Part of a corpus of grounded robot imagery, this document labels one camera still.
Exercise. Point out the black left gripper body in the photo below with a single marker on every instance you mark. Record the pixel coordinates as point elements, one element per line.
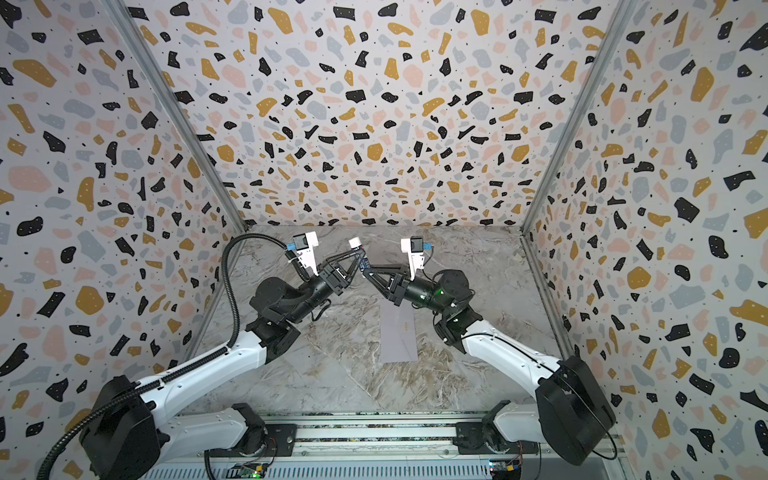
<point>329,281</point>

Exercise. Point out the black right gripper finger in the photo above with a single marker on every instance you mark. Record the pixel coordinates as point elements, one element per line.
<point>381,284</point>
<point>402,271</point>

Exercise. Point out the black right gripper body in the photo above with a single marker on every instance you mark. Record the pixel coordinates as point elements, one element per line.
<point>395,288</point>

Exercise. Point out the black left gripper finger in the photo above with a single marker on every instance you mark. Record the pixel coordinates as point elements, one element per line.
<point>334,261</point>
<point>348,269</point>

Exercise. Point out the blue glue stick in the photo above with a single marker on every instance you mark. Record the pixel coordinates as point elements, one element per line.
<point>360,256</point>

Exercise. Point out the lavender envelope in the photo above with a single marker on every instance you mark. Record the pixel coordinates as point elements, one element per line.
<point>398,340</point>

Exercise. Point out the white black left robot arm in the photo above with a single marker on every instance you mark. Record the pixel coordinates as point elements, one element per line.
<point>140,424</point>

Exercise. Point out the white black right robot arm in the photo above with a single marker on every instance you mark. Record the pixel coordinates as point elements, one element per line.
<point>572,413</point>

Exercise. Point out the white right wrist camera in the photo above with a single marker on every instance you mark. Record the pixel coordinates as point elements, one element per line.
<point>416,250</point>

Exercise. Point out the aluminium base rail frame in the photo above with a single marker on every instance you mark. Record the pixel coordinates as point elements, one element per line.
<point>393,446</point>

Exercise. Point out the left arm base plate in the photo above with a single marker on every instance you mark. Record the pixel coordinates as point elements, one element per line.
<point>271,440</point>

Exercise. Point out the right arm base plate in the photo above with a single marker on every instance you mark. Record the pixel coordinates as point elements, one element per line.
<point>480,438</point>

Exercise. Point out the left aluminium corner post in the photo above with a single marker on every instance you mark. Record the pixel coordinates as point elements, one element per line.
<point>119,14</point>

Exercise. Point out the aluminium corner post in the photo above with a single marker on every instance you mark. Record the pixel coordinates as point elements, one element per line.
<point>616,26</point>
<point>119,14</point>

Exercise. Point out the right aluminium corner post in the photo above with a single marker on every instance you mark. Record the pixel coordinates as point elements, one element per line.
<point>616,26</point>

